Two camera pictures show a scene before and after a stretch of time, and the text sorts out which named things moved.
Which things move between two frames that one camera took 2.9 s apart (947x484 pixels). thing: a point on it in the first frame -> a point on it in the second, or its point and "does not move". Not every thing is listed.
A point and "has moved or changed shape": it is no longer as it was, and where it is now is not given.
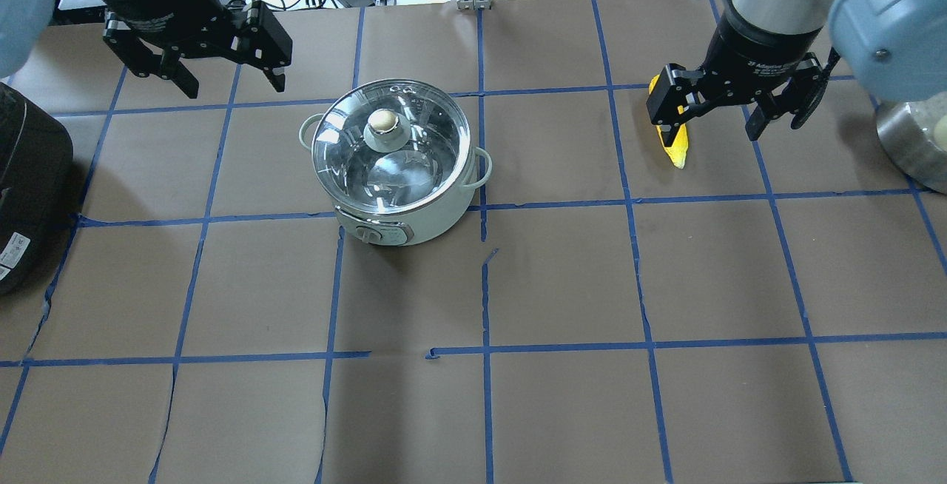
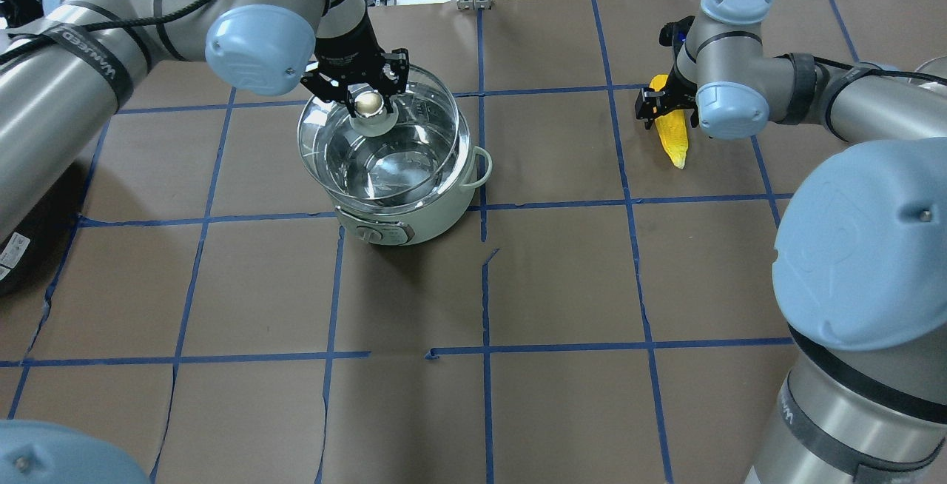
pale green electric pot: [396, 159] does not move
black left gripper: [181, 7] -> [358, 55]
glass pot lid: [391, 146] has moved or changed shape
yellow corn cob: [679, 146] does not move
